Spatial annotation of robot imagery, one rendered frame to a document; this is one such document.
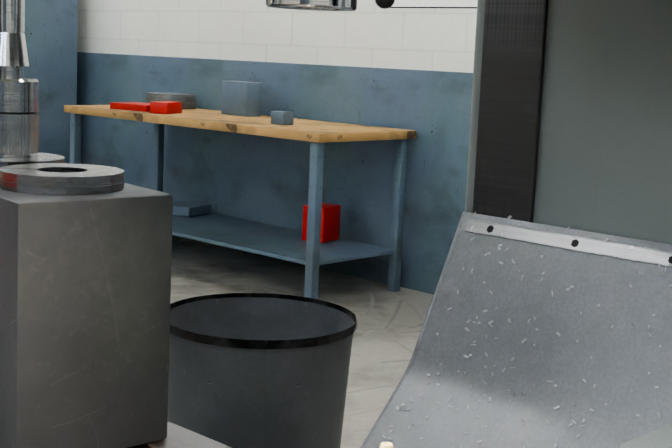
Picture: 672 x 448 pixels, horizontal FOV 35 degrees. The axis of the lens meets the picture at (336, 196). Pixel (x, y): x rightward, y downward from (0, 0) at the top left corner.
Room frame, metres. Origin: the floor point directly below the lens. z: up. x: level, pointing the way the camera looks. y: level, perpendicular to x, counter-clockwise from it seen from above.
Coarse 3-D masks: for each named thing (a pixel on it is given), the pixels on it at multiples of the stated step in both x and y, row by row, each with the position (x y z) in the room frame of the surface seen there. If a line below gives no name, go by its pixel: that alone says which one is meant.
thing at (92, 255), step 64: (0, 192) 0.75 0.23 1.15; (64, 192) 0.75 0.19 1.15; (128, 192) 0.78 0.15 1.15; (0, 256) 0.73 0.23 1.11; (64, 256) 0.73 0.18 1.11; (128, 256) 0.76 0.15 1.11; (0, 320) 0.73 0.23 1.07; (64, 320) 0.73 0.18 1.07; (128, 320) 0.76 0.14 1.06; (0, 384) 0.72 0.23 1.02; (64, 384) 0.73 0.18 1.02; (128, 384) 0.76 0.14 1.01
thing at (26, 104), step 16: (0, 96) 0.84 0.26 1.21; (16, 96) 0.85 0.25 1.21; (32, 96) 0.86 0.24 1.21; (0, 112) 0.84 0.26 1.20; (16, 112) 0.85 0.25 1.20; (32, 112) 0.86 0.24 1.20; (0, 128) 0.84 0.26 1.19; (16, 128) 0.85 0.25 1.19; (32, 128) 0.86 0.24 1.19; (0, 144) 0.84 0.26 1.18; (16, 144) 0.85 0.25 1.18; (32, 144) 0.86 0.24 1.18
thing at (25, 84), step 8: (0, 80) 0.84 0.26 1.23; (8, 80) 0.84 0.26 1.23; (16, 80) 0.85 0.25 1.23; (24, 80) 0.85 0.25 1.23; (32, 80) 0.86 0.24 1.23; (0, 88) 0.84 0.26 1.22; (8, 88) 0.84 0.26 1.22; (16, 88) 0.85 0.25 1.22; (24, 88) 0.85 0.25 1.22; (32, 88) 0.86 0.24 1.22
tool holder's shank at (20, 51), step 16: (0, 0) 0.85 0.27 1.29; (16, 0) 0.86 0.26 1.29; (0, 16) 0.85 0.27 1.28; (16, 16) 0.86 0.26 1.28; (0, 32) 0.85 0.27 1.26; (16, 32) 0.86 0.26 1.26; (0, 48) 0.85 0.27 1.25; (16, 48) 0.85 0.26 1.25; (0, 64) 0.85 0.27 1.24; (16, 64) 0.85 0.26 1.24
